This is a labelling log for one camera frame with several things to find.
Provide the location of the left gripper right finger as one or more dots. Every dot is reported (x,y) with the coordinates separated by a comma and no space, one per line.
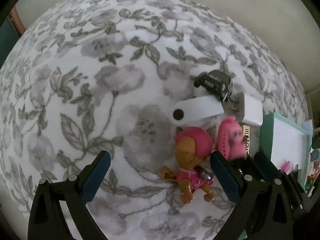
(262,210)

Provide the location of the white tray teal rim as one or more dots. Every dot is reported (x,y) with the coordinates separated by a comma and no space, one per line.
(284,141)

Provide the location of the pink wooden board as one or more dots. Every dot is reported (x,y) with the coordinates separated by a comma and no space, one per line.
(16,22)

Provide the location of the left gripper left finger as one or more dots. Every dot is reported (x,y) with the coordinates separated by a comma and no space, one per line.
(47,220)

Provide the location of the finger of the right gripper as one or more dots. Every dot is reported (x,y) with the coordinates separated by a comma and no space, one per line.
(297,197)

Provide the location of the floral grey blanket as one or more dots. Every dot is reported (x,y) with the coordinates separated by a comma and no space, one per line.
(93,75)

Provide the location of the gold patterned comb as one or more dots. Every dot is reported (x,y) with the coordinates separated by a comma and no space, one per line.
(246,132)

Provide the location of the black toy car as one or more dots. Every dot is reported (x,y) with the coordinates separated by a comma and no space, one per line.
(217,83)

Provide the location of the pink brown puppy figure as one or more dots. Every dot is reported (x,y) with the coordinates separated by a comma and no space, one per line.
(193,147)

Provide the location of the blue cabinet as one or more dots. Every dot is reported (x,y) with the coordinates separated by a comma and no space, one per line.
(8,38)

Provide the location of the pink black folding brush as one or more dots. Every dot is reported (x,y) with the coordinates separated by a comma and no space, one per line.
(230,139)

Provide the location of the white charger block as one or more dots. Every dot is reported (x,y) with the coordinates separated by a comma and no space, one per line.
(247,109)

